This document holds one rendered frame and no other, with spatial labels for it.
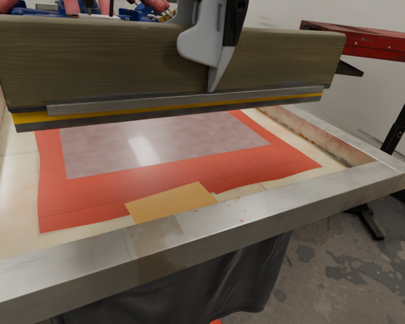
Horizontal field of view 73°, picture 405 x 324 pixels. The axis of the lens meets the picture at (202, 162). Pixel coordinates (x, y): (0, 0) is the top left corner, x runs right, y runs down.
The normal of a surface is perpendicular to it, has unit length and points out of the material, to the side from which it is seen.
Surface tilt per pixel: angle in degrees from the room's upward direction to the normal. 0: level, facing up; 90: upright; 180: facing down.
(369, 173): 0
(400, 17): 90
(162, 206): 0
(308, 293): 0
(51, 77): 90
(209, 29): 83
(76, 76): 90
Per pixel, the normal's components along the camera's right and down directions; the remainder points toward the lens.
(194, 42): 0.46, 0.41
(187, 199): 0.11, -0.84
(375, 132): -0.89, 0.16
